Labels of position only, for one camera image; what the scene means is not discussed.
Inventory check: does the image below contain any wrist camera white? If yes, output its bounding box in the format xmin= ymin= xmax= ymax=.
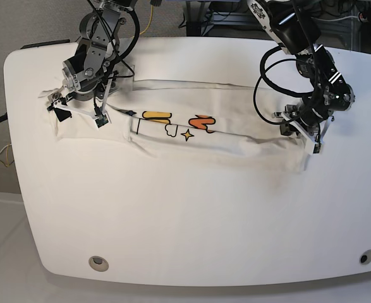
xmin=313 ymin=142 xmax=322 ymax=154
xmin=95 ymin=114 xmax=109 ymax=128

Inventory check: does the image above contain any black aluminium frame rack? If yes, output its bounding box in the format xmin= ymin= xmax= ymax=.
xmin=185 ymin=0 xmax=300 ymax=36

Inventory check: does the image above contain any yellow cable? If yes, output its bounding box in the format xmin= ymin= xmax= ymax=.
xmin=131 ymin=4 xmax=156 ymax=39

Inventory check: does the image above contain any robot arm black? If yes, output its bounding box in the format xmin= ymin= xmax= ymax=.
xmin=247 ymin=1 xmax=355 ymax=154
xmin=47 ymin=1 xmax=140 ymax=128

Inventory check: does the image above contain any grey table grommet left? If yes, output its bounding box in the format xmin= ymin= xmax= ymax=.
xmin=88 ymin=256 xmax=109 ymax=272

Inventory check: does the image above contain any white printed T-shirt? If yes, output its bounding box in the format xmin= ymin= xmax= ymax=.
xmin=48 ymin=78 xmax=310 ymax=172

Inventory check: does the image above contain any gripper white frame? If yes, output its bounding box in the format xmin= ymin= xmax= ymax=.
xmin=46 ymin=80 xmax=118 ymax=122
xmin=272 ymin=104 xmax=334 ymax=148

